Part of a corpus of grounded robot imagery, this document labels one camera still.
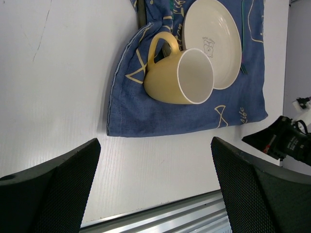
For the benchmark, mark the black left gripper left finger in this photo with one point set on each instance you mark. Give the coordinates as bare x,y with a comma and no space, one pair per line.
50,197

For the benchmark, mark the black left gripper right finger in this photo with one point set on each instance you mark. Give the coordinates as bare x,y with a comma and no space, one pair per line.
261,197

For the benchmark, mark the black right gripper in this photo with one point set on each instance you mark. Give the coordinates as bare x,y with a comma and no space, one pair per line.
283,138

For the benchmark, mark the iridescent green fork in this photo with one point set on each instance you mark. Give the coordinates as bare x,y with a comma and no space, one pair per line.
243,67

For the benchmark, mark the yellow plastic cup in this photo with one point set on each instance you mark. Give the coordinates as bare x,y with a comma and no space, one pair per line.
183,77

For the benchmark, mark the blue fish-pattern cloth placemat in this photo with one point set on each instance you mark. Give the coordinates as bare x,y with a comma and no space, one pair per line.
132,113

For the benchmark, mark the cream round plate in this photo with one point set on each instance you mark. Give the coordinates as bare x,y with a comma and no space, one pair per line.
210,27

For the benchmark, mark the metal spoon green handle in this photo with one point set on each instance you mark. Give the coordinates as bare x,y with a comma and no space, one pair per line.
172,7

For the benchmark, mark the black handled knife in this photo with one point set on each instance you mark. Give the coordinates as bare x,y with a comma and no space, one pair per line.
141,13

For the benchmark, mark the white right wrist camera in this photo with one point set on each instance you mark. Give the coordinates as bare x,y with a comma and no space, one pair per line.
303,108

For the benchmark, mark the aluminium front mounting rail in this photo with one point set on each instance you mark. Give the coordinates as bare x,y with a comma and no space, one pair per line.
205,213

